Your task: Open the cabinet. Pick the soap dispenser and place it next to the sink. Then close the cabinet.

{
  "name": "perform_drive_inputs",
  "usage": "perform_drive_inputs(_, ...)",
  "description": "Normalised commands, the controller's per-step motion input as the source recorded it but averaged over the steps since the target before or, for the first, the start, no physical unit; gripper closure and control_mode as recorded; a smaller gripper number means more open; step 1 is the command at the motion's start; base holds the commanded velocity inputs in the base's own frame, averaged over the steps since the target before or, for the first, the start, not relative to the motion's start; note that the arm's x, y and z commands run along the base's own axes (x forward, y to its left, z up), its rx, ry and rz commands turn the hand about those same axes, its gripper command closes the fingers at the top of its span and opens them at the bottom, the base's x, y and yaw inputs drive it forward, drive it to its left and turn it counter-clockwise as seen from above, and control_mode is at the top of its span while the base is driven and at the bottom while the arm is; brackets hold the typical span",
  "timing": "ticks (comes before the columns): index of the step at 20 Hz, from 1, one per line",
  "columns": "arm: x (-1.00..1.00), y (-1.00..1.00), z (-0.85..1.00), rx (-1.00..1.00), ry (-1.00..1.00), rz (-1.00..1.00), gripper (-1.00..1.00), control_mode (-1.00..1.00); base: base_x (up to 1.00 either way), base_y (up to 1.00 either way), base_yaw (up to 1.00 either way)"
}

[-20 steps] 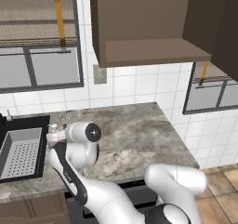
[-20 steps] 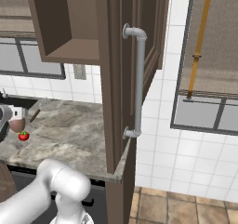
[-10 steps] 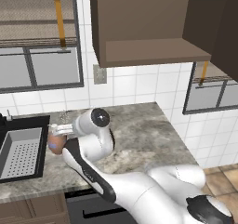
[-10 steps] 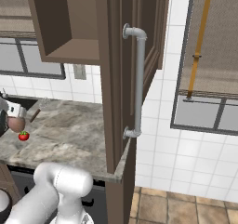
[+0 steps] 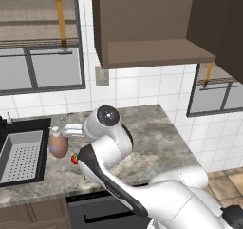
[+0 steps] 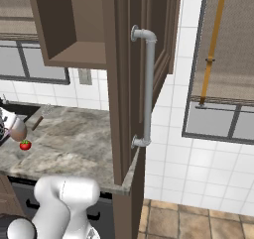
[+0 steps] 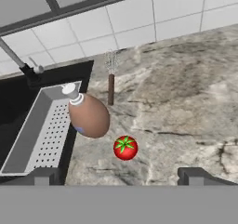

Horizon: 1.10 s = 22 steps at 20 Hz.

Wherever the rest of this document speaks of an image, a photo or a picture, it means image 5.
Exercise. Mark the brown base cupboard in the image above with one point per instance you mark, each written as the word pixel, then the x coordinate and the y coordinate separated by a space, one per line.
pixel 34 215

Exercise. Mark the beige window blind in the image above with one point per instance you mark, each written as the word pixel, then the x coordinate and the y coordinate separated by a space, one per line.
pixel 220 75
pixel 28 14

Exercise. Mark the dark brown cabinet door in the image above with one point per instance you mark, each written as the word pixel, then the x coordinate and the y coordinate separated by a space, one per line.
pixel 231 30

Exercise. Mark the brown soap dispenser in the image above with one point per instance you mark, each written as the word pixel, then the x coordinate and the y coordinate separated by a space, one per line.
pixel 58 147

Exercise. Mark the grey framed window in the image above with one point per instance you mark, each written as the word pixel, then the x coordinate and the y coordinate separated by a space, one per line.
pixel 57 68
pixel 209 101

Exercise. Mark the brown wall cabinet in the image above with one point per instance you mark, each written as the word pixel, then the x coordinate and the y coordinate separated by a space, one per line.
pixel 142 23

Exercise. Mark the black sink with grey basin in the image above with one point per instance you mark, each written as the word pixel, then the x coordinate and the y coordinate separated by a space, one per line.
pixel 22 156

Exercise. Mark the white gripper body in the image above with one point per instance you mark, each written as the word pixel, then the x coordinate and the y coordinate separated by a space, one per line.
pixel 74 130

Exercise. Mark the red strawberry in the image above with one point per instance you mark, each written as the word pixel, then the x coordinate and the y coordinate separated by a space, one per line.
pixel 74 159

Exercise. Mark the grey wall outlet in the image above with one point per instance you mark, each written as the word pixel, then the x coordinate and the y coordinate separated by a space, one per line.
pixel 102 76

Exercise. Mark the black dishwasher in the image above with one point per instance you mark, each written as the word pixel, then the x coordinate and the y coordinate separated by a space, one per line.
pixel 95 207

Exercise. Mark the dark tap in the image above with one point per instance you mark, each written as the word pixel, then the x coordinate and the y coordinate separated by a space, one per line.
pixel 2 123

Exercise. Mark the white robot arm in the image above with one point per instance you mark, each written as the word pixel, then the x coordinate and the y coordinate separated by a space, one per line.
pixel 171 198

